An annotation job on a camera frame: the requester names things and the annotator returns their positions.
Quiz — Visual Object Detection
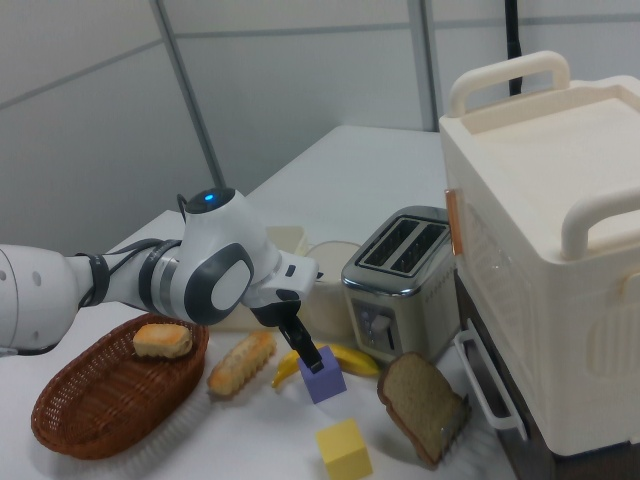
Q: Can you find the brown wicker basket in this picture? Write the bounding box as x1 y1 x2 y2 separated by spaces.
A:
30 312 211 461

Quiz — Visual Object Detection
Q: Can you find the cream open plastic box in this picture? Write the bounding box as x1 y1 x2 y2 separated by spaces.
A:
207 225 309 332

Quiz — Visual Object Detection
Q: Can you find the silver two-slot toaster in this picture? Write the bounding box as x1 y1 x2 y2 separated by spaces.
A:
340 205 459 365

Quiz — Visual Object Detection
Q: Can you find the yellow banana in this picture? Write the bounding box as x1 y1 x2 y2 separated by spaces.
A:
271 343 382 389

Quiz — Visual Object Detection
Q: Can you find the long crusty bread pastry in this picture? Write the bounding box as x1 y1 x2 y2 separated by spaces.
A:
206 329 278 397

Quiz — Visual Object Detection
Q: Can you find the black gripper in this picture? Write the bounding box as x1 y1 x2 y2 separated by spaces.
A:
248 292 324 374

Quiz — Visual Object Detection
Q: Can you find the brown bread slice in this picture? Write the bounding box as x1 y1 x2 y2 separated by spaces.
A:
376 351 464 469

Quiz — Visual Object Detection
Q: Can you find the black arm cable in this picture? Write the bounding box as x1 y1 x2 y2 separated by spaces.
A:
77 194 191 307

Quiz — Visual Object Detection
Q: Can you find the purple cube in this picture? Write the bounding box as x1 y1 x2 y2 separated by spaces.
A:
298 345 348 405

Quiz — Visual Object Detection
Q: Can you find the short golden bread roll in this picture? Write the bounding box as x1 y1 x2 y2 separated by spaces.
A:
132 323 194 360

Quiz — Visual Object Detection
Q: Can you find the cream toy kitchen oven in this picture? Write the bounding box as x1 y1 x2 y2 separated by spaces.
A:
438 49 640 459

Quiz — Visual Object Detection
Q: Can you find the white lidded container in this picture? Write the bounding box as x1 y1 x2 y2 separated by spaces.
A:
302 240 362 342

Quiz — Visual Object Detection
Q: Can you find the black camera pole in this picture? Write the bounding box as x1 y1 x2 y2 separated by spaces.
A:
502 0 525 96

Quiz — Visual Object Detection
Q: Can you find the yellow cube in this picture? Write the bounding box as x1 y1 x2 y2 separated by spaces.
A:
314 417 374 480

